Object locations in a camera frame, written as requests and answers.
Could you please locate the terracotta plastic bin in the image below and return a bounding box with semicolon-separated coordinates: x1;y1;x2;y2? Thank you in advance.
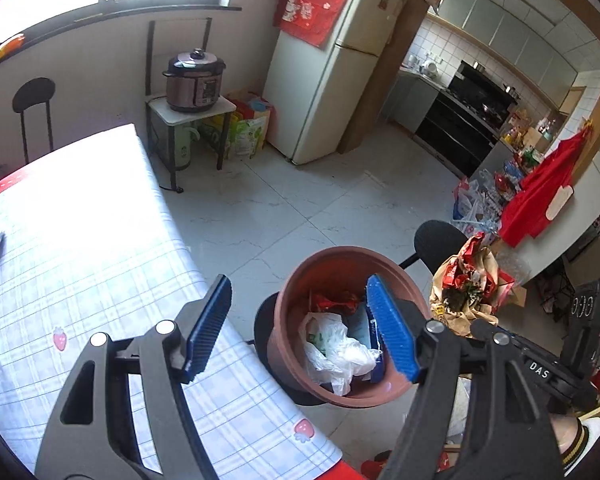
254;246;429;408

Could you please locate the black stool by window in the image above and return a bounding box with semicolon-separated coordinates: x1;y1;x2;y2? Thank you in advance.
11;77;57;165

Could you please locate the white plastic bag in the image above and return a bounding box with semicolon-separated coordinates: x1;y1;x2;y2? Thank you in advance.
298;312;379;396

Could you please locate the electric pressure cooker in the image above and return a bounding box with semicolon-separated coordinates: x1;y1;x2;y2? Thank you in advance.
162;49;226;113

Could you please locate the green printed shopping bag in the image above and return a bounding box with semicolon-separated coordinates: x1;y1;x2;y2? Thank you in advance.
224;91;274;160

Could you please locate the brown wrapper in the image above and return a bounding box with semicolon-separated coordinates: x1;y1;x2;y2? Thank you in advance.
429;232;515;337

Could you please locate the yellow orange bag on sill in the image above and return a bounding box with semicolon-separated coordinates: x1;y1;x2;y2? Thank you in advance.
0;32;26;61

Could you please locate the green kettle under table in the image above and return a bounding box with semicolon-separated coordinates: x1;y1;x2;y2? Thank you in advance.
173;124;199;171

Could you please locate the black kitchen stove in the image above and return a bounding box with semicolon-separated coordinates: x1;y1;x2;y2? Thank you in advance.
415;62;518;178

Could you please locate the red peanut snack bag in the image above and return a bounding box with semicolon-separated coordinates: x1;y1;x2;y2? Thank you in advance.
310;292;363;315

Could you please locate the blue plaid tablecloth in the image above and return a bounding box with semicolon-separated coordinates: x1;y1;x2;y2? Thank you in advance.
0;125;356;479

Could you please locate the blue probiotic powder packet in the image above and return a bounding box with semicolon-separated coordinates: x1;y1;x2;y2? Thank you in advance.
343;302;386;385

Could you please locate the red hanging garment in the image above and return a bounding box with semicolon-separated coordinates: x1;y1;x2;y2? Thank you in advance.
498;120;593;248

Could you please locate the black stool near bin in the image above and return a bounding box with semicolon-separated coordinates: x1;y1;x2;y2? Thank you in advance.
399;220;467;274

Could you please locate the white refrigerator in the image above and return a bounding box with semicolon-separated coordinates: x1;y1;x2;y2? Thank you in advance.
263;0;404;165

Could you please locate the small white side table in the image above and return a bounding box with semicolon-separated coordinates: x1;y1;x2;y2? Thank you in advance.
145;96;237;193

